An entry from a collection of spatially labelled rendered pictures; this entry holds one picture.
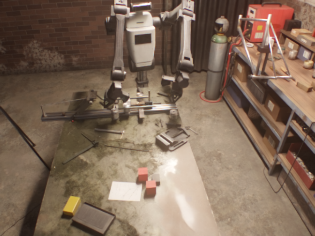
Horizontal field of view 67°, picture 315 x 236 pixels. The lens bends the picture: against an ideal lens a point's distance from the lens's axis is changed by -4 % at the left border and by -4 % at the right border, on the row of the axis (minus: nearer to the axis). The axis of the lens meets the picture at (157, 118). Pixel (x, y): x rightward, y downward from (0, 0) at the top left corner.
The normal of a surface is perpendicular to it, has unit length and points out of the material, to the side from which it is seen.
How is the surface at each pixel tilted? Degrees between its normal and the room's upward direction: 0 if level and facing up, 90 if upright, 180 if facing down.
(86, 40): 90
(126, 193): 0
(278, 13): 90
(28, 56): 90
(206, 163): 0
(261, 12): 90
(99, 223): 0
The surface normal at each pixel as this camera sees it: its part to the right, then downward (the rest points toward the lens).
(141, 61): 0.31, 0.56
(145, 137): 0.00, -0.81
